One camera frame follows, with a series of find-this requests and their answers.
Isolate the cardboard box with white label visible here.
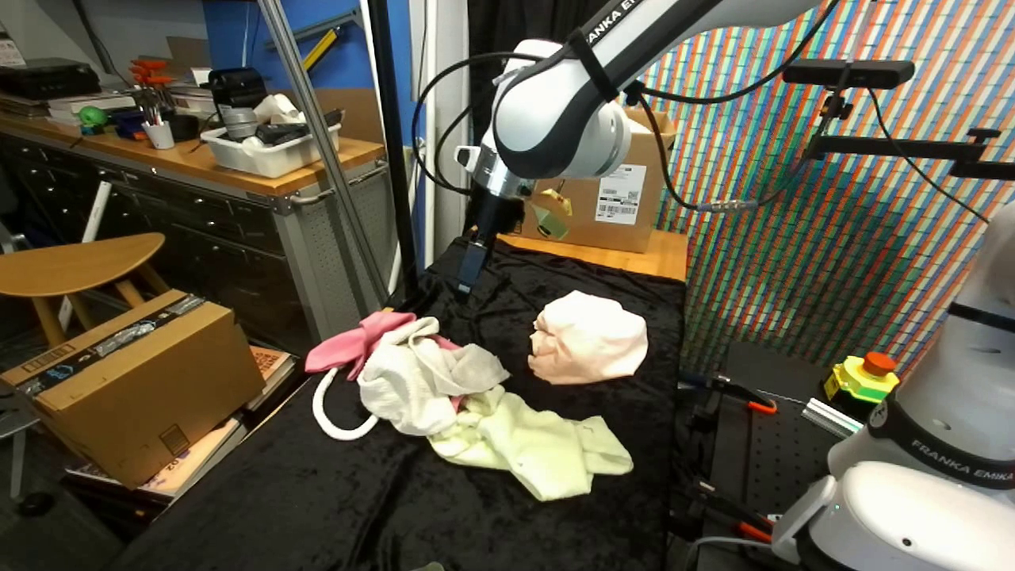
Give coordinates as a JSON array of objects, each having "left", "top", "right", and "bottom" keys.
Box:
[{"left": 516, "top": 98, "right": 683, "bottom": 255}]

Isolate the short silver metal bar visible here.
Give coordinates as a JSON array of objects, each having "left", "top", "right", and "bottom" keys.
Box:
[{"left": 795, "top": 394, "right": 874, "bottom": 442}]

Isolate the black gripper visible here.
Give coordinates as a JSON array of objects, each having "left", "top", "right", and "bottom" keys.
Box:
[{"left": 452, "top": 193, "right": 525, "bottom": 300}]

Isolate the white cup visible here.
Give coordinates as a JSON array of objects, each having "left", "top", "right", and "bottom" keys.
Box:
[{"left": 144, "top": 118, "right": 179, "bottom": 152}]

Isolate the black cylindrical device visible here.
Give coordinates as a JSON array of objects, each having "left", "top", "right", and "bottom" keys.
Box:
[{"left": 206, "top": 64, "right": 270, "bottom": 138}]

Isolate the black curtain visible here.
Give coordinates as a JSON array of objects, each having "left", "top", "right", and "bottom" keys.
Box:
[{"left": 462, "top": 0, "right": 623, "bottom": 247}]

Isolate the small red object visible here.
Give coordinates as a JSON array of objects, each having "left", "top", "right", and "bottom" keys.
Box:
[{"left": 129, "top": 53, "right": 176, "bottom": 88}]

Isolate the black camera boom rail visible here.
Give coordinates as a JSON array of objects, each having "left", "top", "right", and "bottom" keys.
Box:
[{"left": 809, "top": 126, "right": 1015, "bottom": 180}]

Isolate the white terry towel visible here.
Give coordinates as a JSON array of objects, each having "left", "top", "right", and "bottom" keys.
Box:
[{"left": 356, "top": 313, "right": 514, "bottom": 442}]

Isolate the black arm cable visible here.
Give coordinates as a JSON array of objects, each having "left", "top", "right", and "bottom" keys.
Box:
[{"left": 409, "top": 0, "right": 849, "bottom": 216}]

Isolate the grey workbench with wooden top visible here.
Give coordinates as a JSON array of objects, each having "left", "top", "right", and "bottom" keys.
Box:
[{"left": 0, "top": 107, "right": 396, "bottom": 350}]

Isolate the white plastic bin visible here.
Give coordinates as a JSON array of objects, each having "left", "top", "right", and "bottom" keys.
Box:
[{"left": 196, "top": 118, "right": 345, "bottom": 180}]

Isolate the blue panel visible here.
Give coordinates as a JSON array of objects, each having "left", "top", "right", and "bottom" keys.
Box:
[{"left": 202, "top": 0, "right": 418, "bottom": 96}]

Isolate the peach cream cloth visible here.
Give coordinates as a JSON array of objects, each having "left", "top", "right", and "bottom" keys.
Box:
[{"left": 525, "top": 288, "right": 655, "bottom": 391}]

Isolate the black vertical pole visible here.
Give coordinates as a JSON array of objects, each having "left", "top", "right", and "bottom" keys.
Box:
[{"left": 362, "top": 0, "right": 422, "bottom": 310}]

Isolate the small green object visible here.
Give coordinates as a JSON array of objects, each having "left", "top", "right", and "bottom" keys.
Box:
[{"left": 74, "top": 100, "right": 112, "bottom": 136}]

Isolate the pink cloth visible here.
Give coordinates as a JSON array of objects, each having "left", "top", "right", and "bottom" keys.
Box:
[{"left": 303, "top": 303, "right": 480, "bottom": 415}]

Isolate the white rope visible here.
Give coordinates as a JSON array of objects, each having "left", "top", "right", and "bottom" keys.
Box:
[{"left": 309, "top": 361, "right": 385, "bottom": 445}]

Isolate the cardboard box with black tape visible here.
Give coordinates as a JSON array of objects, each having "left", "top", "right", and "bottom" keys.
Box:
[{"left": 0, "top": 286, "right": 270, "bottom": 488}]

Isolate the colourful patterned backdrop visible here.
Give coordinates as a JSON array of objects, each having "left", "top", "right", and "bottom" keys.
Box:
[{"left": 584, "top": 0, "right": 1015, "bottom": 388}]

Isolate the black stereo camera bar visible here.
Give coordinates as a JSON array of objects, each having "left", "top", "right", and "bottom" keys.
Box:
[{"left": 781, "top": 53, "right": 919, "bottom": 90}]

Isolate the wooden stool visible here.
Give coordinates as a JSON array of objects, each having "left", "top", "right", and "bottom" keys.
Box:
[{"left": 0, "top": 227, "right": 173, "bottom": 350}]

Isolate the orange handled clamp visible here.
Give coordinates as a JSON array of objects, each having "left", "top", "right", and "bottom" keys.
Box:
[
  {"left": 694, "top": 504, "right": 776, "bottom": 547},
  {"left": 705, "top": 372, "right": 784, "bottom": 417}
]

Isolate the black case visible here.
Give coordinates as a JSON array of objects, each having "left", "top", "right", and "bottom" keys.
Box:
[{"left": 0, "top": 60, "right": 105, "bottom": 103}]

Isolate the silver metal pole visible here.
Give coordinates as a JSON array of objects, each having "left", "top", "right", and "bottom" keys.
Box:
[{"left": 253, "top": 0, "right": 391, "bottom": 310}]

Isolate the black tablecloth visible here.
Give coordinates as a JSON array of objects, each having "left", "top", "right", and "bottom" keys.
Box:
[{"left": 105, "top": 230, "right": 692, "bottom": 571}]

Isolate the yellow emergency stop button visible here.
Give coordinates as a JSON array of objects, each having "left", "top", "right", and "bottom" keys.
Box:
[{"left": 821, "top": 344, "right": 903, "bottom": 412}]

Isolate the light green cloth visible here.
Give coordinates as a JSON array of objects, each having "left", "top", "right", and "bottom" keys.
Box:
[{"left": 426, "top": 388, "right": 638, "bottom": 504}]

